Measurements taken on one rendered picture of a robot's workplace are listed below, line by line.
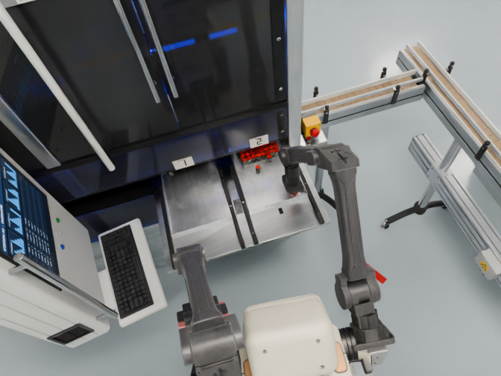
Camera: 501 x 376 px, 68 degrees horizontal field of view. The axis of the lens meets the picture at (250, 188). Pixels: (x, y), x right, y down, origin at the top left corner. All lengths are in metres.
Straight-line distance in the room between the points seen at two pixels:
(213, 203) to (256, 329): 0.84
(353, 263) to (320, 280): 1.38
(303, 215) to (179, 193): 0.56
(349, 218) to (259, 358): 0.40
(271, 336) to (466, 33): 3.59
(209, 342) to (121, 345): 1.85
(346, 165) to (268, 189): 0.74
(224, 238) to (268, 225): 0.19
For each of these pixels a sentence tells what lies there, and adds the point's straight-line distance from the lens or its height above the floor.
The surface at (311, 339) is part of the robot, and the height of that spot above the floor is 1.38.
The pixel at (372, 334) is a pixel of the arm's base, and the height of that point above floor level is 1.23.
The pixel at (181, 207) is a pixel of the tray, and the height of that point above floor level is 0.88.
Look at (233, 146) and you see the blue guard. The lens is 1.62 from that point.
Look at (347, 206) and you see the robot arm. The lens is 0.99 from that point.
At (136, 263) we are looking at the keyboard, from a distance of 1.69.
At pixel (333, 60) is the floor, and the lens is 3.62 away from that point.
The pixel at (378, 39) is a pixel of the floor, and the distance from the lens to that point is 3.89.
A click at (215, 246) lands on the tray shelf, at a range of 1.56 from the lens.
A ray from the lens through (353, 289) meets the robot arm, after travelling 1.07.
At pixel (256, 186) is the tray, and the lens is 1.67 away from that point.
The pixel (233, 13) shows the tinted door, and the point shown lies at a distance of 1.24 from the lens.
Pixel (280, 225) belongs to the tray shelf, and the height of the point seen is 0.88.
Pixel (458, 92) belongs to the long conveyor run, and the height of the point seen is 0.93.
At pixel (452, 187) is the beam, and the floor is 0.54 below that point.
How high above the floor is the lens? 2.29
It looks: 57 degrees down
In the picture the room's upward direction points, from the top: 10 degrees counter-clockwise
